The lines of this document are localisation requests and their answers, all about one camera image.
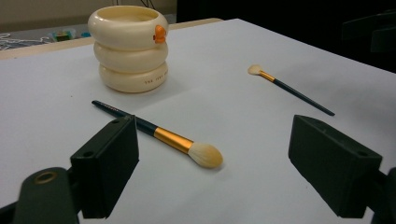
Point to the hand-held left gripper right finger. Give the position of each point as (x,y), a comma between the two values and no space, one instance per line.
(333,168)

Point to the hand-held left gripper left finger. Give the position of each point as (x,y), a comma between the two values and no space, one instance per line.
(102,168)

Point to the wooden spoon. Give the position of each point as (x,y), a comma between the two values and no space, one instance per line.
(172,140)

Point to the small makeup brush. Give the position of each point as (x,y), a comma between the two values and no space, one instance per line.
(292,91)

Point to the cream ringed cup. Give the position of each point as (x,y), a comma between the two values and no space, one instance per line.
(130,59)

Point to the white table sheet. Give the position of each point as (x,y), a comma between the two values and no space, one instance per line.
(218,102)

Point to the blue disc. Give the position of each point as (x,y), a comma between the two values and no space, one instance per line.
(85,34)

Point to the small colourful toy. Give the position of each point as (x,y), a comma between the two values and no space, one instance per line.
(63,35)

